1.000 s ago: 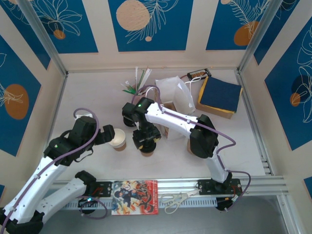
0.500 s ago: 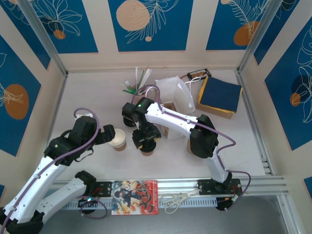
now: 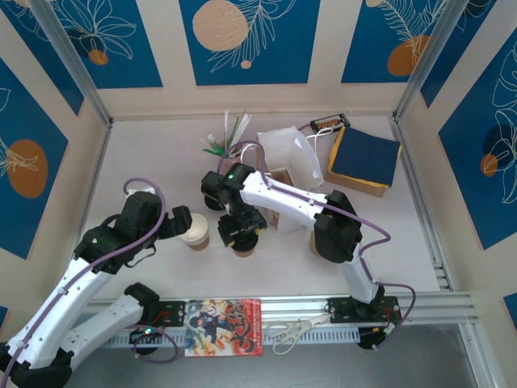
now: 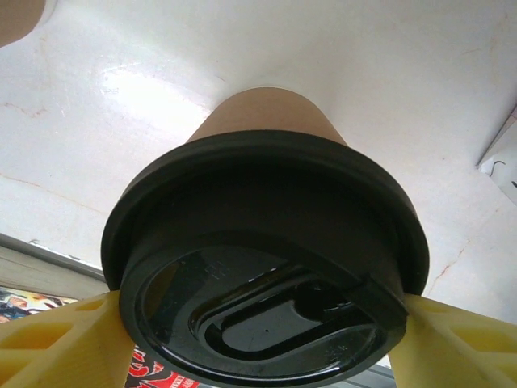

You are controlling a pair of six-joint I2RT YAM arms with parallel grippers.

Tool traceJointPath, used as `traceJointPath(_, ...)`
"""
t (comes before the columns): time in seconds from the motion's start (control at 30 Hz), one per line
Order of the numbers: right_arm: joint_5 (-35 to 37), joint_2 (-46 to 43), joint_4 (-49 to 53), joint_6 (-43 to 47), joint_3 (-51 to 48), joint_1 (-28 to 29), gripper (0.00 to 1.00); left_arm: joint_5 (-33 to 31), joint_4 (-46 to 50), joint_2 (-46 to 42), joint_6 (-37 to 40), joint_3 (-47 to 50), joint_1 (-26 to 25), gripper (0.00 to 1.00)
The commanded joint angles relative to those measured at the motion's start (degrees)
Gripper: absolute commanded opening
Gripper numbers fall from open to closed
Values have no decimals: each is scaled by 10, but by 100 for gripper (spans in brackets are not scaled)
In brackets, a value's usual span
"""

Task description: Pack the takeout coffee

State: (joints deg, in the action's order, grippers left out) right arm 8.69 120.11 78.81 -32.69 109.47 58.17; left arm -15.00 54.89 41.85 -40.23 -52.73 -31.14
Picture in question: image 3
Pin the brown paper coffee cup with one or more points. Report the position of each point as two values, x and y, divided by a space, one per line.
245 254

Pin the aluminium table rail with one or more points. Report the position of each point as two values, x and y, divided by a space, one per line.
291 303

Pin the green striped wrapped straw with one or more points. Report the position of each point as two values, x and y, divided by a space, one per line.
235 127

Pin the white wrapped straw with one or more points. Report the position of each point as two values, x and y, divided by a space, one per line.
241 127
208 139
226 123

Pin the animal print paper gift bag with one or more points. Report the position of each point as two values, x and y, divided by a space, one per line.
299 157

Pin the dark blue napkin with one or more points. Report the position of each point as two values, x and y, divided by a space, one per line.
365 155

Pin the small black tray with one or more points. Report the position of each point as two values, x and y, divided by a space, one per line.
329 122

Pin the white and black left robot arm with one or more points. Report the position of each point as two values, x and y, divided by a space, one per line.
60 299

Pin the cardboard cup carrier stack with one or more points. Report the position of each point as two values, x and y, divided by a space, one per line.
313 244

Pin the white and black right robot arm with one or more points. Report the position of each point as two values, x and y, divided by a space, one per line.
282 198

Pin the colourful comic book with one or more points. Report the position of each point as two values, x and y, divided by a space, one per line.
224 327

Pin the aluminium side rail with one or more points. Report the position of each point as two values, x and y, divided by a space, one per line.
420 202

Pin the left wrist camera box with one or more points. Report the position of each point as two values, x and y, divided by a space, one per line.
141 190

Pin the small circuit board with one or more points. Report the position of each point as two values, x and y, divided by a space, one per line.
147 330
389 332

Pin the aluminium frame post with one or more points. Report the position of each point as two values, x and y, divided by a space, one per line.
424 56
68 60

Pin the pink straw holder cup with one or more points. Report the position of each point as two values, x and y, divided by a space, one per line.
230 163

